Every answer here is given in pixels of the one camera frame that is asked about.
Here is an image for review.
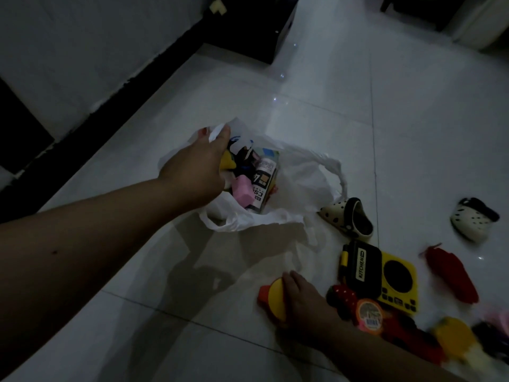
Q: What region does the person's right hand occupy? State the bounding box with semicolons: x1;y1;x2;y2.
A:
278;270;339;335

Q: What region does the person's left hand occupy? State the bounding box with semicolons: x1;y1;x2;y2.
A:
157;125;232;213

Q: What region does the black yellow device toy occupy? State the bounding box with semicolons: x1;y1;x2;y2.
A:
338;240;383;299

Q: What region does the silver spray can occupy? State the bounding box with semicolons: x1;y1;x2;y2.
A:
246;149;280;214

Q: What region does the yellow music player toy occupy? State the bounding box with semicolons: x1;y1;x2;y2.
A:
375;252;419;316

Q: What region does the cream clog shoe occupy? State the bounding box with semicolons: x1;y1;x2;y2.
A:
450;197;501;243
317;197;374;241

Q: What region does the white plastic bag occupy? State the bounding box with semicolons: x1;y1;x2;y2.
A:
159;117;349;233

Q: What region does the red ladybug toy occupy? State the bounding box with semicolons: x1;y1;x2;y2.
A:
383;312;446;364

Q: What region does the red plush toy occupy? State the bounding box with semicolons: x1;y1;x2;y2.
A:
419;243;480;305

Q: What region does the yellow gourd toy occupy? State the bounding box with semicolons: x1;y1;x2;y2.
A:
433;317;478;361

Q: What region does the pink cupcake toy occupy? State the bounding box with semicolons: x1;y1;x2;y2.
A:
487;306;509;327

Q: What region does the person's right forearm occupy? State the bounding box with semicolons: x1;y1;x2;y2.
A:
314;314;466;382

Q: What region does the person's left forearm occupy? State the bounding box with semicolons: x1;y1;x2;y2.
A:
0;177;183;378

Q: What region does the black cabinet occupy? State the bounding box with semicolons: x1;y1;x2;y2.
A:
206;0;300;65

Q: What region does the dark wooden table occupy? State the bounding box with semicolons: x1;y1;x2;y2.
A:
380;0;470;32

